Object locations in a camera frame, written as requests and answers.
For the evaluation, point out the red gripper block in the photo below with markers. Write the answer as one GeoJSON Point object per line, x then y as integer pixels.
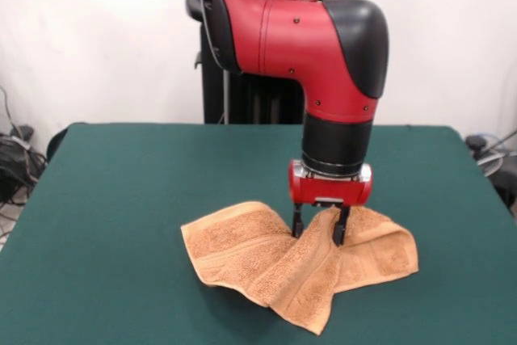
{"type": "Point", "coordinates": [331, 189]}

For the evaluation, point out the grey chair base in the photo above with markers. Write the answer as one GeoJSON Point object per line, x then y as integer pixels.
{"type": "Point", "coordinates": [490, 163]}

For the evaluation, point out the small black adapter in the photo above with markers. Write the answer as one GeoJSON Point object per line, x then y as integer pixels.
{"type": "Point", "coordinates": [476, 143]}

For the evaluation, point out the dark green table cloth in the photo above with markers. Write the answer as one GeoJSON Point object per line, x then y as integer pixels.
{"type": "Point", "coordinates": [121, 240]}

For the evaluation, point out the black bulky object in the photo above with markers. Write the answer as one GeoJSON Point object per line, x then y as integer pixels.
{"type": "Point", "coordinates": [507, 187]}

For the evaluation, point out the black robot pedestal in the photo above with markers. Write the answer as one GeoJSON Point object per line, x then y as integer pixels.
{"type": "Point", "coordinates": [250, 98]}

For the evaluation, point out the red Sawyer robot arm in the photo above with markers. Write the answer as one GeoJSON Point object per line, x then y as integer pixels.
{"type": "Point", "coordinates": [282, 38]}

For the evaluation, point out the orange terry towel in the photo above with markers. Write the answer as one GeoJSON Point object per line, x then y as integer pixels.
{"type": "Point", "coordinates": [250, 248]}

